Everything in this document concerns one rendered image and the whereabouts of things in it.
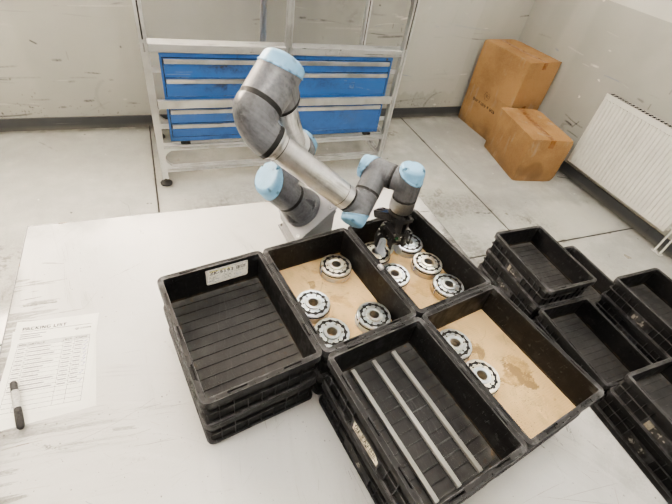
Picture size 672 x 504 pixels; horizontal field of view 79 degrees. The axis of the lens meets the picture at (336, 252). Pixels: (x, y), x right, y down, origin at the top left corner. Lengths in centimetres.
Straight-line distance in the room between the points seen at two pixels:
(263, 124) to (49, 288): 90
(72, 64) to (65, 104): 32
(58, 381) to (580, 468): 143
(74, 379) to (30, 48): 279
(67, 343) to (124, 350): 16
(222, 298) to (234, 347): 17
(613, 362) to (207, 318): 175
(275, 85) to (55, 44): 279
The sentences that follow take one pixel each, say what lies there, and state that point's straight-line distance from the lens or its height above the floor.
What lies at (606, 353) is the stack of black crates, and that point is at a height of 38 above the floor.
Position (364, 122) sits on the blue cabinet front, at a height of 40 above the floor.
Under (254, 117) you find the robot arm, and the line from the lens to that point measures 103.
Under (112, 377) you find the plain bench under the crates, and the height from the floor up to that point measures 70.
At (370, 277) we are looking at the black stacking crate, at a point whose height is 88.
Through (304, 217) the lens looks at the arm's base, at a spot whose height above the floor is 86.
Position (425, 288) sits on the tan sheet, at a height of 83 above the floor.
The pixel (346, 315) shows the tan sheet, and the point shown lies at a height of 83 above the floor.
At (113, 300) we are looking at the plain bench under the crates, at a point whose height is 70.
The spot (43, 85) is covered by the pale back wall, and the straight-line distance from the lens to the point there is 384.
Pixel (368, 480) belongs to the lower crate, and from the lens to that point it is 113.
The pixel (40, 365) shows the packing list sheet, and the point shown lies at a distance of 140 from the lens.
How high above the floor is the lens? 179
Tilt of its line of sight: 43 degrees down
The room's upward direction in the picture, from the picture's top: 11 degrees clockwise
